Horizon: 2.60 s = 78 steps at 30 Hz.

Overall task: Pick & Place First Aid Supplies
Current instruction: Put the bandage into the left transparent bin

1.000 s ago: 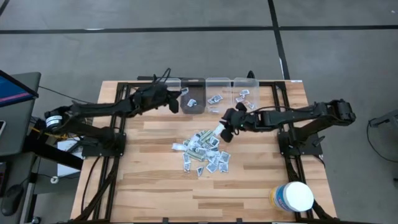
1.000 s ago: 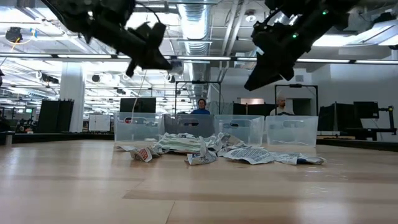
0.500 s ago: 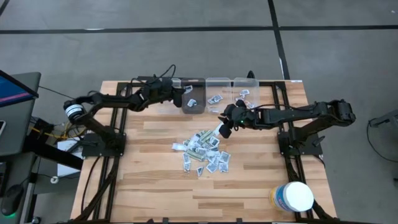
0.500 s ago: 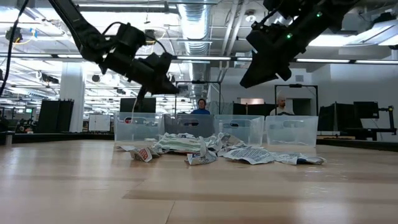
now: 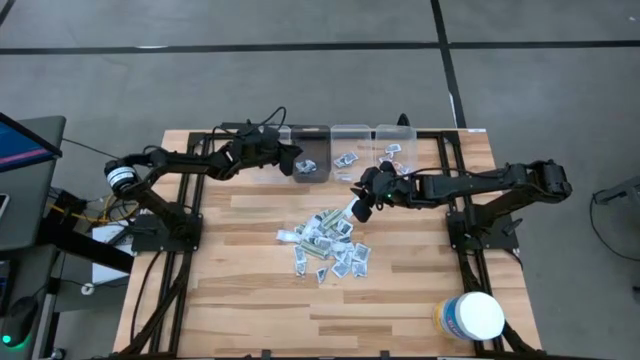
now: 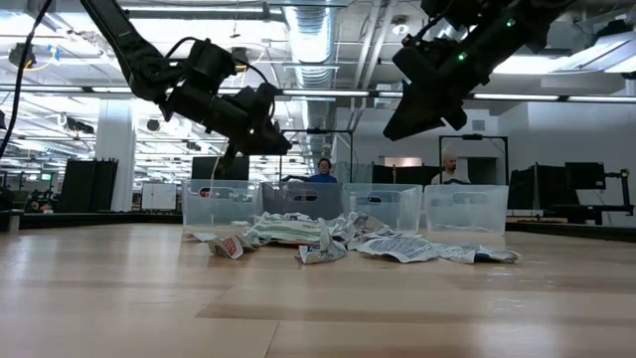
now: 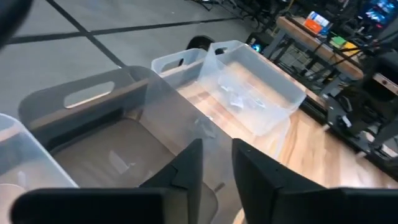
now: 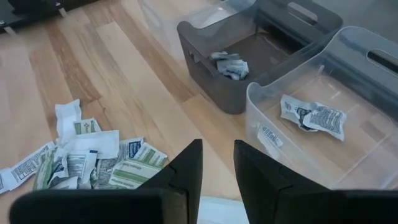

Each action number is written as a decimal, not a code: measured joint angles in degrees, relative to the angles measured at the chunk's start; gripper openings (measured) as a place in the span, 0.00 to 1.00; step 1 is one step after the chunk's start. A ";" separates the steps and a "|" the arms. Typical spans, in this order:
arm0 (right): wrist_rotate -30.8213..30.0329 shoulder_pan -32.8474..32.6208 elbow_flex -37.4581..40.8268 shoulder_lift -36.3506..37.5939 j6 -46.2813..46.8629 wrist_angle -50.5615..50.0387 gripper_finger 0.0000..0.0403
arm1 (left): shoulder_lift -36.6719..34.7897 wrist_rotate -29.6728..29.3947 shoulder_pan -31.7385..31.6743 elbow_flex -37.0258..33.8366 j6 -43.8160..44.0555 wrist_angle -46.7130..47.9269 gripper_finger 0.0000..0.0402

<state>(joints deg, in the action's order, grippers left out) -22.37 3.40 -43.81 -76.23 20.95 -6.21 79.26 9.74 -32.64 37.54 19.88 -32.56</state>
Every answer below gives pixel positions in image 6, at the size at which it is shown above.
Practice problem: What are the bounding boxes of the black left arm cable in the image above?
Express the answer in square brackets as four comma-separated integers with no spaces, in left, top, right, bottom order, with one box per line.
[0,0,54,160]

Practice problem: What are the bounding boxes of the crumpled white packet blue print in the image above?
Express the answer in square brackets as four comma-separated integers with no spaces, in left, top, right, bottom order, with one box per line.
[297,218,349,266]

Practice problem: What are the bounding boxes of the white packet black text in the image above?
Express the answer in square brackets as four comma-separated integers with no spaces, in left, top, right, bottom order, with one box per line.
[355,235,441,264]
[347,212,394,238]
[325,214,357,245]
[431,223,498,234]

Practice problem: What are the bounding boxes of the rectangular ceiling light panel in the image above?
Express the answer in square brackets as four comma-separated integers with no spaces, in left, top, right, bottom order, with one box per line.
[491,29,636,77]

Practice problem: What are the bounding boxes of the white packet blue mark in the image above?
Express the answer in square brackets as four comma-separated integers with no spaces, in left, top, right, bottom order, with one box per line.
[435,242,521,265]

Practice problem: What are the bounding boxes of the grey plastic handled bin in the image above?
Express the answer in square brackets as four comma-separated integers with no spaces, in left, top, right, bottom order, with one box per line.
[260,181,344,233]

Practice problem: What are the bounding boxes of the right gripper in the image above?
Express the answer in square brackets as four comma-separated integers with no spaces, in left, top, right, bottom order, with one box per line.
[383,37,493,142]

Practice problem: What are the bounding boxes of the clear plastic handled bin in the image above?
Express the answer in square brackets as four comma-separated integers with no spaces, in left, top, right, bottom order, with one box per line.
[181,178,263,235]
[422,184,511,236]
[340,182,423,235]

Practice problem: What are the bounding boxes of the white square pillar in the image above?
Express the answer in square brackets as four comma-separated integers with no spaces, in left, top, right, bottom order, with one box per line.
[94,98,137,214]

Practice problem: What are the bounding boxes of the white packet green stripes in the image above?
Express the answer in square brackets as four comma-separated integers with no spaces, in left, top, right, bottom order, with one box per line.
[246,212,324,245]

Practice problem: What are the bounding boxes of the long linear ceiling light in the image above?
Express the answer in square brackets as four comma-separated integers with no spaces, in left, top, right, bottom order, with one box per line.
[0,85,636,103]

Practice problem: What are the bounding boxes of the silver spiral ventilation duct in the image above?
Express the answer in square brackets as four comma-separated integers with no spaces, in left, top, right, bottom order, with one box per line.
[283,0,340,168]

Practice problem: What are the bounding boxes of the black gantry frame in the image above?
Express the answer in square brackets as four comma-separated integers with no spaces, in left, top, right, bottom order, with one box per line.
[278,127,355,185]
[438,133,510,186]

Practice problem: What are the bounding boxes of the black partition panel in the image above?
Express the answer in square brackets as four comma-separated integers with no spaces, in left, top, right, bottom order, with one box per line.
[371,163,441,186]
[58,158,119,214]

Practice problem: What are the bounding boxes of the white packet red print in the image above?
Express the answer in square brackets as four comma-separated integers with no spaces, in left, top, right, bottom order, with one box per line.
[207,234,245,261]

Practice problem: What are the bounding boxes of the person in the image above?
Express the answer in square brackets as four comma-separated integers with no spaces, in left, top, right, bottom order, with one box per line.
[430,152,471,186]
[280,157,339,184]

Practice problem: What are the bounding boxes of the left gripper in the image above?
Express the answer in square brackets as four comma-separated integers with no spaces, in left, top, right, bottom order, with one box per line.
[163,83,293,173]

